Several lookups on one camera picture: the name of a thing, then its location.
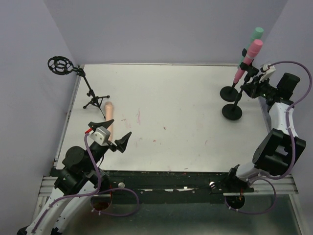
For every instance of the black robot base mounting bar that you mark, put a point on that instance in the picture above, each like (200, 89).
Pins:
(161, 187)

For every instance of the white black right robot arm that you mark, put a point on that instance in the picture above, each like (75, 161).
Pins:
(279, 151)

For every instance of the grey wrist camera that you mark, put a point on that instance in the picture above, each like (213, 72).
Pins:
(100, 136)
(266, 72)

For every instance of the mint green toy microphone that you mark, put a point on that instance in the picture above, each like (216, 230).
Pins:
(256, 35)

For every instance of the black round-base clamp stand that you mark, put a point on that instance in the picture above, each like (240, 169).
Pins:
(232, 111)

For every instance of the beige toy microphone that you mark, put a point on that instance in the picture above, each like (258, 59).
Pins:
(109, 116)

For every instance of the aluminium extrusion rail frame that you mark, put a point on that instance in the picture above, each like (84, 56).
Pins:
(175, 115)

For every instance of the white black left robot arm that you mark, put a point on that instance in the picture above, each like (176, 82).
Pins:
(77, 182)

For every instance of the black round-base clip mic stand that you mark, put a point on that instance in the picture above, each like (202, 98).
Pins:
(229, 93)

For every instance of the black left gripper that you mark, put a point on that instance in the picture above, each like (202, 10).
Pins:
(110, 142)

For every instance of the pink toy microphone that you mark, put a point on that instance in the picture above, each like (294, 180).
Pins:
(252, 52)

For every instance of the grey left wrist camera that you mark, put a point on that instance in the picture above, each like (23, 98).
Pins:
(100, 136)

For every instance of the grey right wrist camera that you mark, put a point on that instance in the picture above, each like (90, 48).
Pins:
(266, 72)

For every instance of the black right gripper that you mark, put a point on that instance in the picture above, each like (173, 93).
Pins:
(251, 86)

